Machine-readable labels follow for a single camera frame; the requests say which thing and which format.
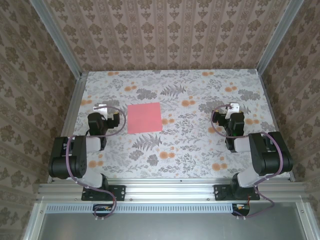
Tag pink paper sheet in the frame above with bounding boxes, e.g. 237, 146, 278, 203
126, 102, 163, 135

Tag floral patterned table cover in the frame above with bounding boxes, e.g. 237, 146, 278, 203
61, 69, 292, 181

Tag grey metal panel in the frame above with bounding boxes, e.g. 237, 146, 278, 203
23, 202, 316, 240

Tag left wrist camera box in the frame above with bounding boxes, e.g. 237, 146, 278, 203
93, 104, 109, 120

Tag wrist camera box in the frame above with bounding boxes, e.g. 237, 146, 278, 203
93, 104, 109, 120
224, 101, 240, 120

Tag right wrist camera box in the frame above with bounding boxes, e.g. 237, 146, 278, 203
224, 101, 240, 120

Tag aluminium frame side rail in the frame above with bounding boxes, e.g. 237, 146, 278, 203
256, 69, 297, 183
46, 71, 89, 184

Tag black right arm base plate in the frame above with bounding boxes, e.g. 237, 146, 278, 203
214, 184, 261, 202

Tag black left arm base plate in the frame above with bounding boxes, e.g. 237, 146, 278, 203
81, 184, 126, 201

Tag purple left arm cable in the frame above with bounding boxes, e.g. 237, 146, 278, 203
66, 106, 127, 222

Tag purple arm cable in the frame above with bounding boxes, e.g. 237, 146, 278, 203
211, 104, 287, 221
66, 106, 127, 222

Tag aluminium frame cross rail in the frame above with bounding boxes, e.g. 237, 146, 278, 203
36, 181, 310, 202

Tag aluminium frame post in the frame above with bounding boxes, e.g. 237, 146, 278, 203
31, 0, 83, 80
256, 0, 306, 75

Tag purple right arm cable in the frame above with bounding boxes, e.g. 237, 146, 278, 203
211, 104, 287, 221

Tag slotted grey cable duct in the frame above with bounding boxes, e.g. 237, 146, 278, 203
46, 202, 236, 214

